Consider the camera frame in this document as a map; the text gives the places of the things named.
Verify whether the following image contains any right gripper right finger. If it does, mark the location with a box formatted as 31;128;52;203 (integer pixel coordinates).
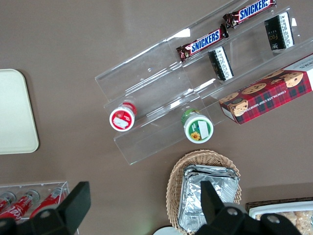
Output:
200;180;258;235

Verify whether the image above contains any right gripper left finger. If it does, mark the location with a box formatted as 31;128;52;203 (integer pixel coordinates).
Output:
26;181;92;235

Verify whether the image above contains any white rectangular snack tray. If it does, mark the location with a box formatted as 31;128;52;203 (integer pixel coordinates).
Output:
251;202;313;235

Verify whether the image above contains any light oval wicker basket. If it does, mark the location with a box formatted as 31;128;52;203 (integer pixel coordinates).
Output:
165;149;246;235

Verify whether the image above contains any dark woven under tray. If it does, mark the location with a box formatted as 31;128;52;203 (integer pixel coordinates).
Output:
245;197;313;216

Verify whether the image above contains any cream plastic tray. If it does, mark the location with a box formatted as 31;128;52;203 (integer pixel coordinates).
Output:
0;69;40;155

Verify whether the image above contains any clear acrylic bottle rack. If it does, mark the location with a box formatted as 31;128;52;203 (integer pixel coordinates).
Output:
0;180;80;235

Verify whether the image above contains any red cola bottle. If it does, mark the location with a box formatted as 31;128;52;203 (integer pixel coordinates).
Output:
0;191;17;209
29;187;68;220
0;189;40;225

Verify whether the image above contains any stack of foil trays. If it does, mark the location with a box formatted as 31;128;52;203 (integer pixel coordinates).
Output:
178;164;241;232

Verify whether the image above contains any green lid cup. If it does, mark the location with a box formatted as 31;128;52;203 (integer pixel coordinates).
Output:
180;108;214;143

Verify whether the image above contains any red lid cup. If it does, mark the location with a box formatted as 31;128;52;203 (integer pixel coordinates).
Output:
109;102;137;133

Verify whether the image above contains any red tartan cookie box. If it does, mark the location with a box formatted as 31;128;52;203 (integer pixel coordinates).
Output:
218;52;313;126

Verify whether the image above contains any clear acrylic stepped shelf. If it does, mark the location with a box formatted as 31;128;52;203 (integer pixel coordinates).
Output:
94;0;313;166

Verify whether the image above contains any small black white box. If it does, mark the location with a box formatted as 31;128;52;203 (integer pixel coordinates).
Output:
264;11;295;51
208;46;234;82

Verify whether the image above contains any Snickers chocolate bar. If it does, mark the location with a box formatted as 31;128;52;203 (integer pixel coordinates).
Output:
176;23;229;62
222;0;277;30

